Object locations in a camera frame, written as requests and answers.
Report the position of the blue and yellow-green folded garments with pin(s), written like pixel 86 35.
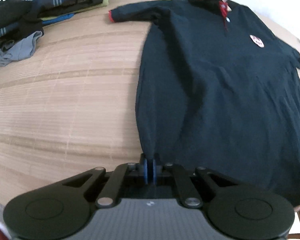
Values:
pixel 71 8

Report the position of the black folded garment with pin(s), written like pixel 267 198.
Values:
pixel 18 19

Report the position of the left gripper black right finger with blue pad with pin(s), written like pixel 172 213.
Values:
pixel 235 209

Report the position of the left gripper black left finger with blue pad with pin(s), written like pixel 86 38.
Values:
pixel 61 209

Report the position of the grey folded garment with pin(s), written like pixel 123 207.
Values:
pixel 11 51

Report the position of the black polo shirt red trim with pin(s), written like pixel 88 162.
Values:
pixel 218 89

